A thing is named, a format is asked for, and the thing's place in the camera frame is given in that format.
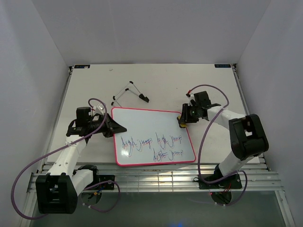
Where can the round yellow black eraser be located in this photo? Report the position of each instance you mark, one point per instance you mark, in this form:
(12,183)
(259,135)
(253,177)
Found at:
(181,123)

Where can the aluminium table edge rail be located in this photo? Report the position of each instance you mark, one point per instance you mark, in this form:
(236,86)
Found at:
(248,113)

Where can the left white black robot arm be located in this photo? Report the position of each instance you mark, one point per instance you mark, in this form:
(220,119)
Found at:
(58,190)

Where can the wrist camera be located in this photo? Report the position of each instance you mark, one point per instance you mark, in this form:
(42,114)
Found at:
(191,98)
(98,109)

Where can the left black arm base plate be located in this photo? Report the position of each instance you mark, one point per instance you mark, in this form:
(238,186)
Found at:
(106,182)

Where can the right blue table label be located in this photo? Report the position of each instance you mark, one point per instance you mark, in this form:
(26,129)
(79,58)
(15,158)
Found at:
(222,65)

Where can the pink framed whiteboard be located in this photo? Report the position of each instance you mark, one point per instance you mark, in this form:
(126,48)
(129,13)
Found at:
(152,137)

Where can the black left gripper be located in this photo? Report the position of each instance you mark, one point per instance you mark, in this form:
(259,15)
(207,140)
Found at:
(112,126)

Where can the left blue table label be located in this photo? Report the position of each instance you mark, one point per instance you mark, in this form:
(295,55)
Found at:
(82,66)

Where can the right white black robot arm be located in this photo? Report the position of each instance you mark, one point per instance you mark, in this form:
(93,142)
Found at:
(222,116)

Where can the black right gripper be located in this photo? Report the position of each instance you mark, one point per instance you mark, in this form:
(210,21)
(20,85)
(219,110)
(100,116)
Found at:
(184,116)

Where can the aluminium front rail frame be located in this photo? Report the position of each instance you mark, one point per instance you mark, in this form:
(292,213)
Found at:
(179,178)

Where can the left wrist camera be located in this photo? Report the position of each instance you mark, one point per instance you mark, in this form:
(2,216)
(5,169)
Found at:
(98,109)

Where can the blue table label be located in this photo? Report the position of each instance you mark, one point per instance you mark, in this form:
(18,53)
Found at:
(222,65)
(82,66)

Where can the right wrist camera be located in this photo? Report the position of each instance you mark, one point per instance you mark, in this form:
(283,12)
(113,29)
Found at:
(191,98)

